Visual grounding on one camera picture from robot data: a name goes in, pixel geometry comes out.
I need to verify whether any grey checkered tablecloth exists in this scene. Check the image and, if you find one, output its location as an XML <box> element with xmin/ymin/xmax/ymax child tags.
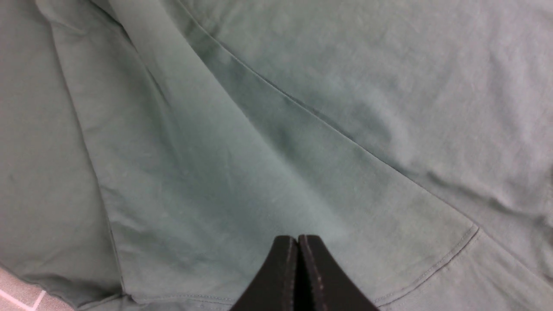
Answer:
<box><xmin>0</xmin><ymin>269</ymin><xmax>73</xmax><ymax>311</ymax></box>

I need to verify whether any green long-sleeved shirt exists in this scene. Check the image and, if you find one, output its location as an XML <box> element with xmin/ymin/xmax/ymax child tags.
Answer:
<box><xmin>1</xmin><ymin>0</ymin><xmax>552</xmax><ymax>311</ymax></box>

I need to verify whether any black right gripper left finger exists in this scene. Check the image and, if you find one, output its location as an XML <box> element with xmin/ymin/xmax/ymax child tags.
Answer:
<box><xmin>231</xmin><ymin>235</ymin><xmax>298</xmax><ymax>311</ymax></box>

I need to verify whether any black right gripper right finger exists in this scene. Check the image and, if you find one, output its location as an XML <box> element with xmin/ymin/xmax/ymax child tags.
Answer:
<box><xmin>297</xmin><ymin>235</ymin><xmax>378</xmax><ymax>311</ymax></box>

